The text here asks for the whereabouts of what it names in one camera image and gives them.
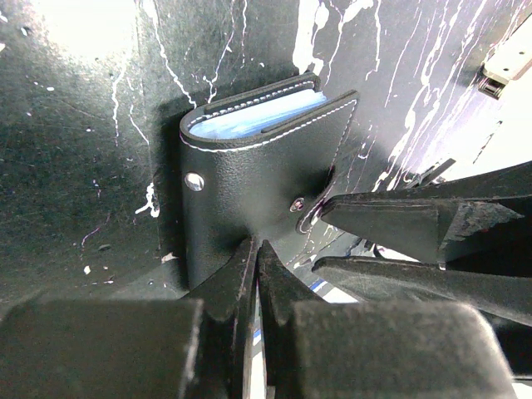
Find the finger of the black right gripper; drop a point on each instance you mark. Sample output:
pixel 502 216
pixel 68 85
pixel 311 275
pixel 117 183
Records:
pixel 444 222
pixel 383 279

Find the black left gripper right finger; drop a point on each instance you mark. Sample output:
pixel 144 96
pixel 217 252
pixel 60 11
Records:
pixel 390 349

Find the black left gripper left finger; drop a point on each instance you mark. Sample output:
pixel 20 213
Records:
pixel 198 346

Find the black blue card holder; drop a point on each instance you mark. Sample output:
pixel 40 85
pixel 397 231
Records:
pixel 258 164

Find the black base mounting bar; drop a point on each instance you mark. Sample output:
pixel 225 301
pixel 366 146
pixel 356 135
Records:
pixel 509 62

